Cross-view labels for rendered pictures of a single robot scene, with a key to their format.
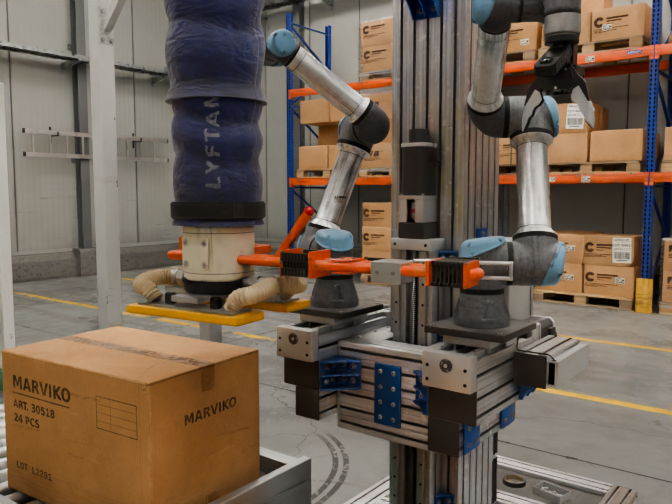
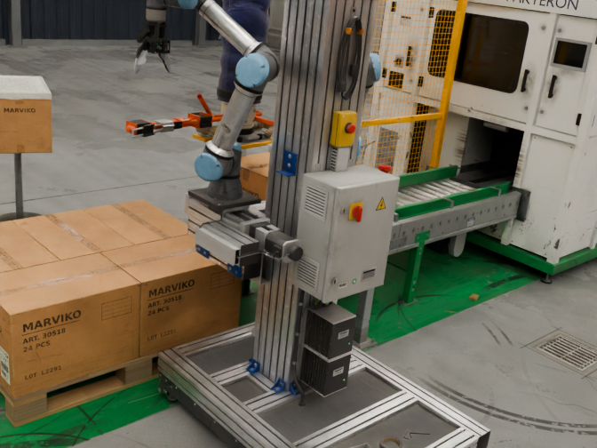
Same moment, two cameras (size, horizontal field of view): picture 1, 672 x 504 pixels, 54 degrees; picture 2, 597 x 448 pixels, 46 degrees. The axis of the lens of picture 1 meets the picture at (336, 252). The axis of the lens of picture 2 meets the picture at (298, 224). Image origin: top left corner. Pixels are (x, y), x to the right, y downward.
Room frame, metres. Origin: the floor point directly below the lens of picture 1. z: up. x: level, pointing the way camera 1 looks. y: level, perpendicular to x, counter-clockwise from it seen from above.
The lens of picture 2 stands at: (2.52, -3.15, 2.00)
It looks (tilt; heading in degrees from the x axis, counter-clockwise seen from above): 20 degrees down; 99
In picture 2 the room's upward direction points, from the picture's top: 6 degrees clockwise
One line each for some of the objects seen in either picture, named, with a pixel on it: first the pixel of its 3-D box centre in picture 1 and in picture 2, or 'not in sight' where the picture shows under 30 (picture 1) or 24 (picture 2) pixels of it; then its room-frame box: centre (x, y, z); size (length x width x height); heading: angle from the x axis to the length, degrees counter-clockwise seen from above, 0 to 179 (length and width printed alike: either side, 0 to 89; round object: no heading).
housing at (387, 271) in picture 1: (391, 271); (163, 125); (1.37, -0.12, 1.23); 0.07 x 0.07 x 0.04; 59
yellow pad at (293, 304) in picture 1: (244, 294); (249, 140); (1.69, 0.24, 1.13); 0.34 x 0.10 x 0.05; 59
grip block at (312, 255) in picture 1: (305, 262); (200, 120); (1.48, 0.07, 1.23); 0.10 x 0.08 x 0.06; 149
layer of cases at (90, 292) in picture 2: not in sight; (90, 281); (0.98, -0.06, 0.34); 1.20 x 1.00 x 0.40; 53
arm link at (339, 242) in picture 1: (333, 251); not in sight; (2.06, 0.01, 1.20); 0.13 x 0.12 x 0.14; 23
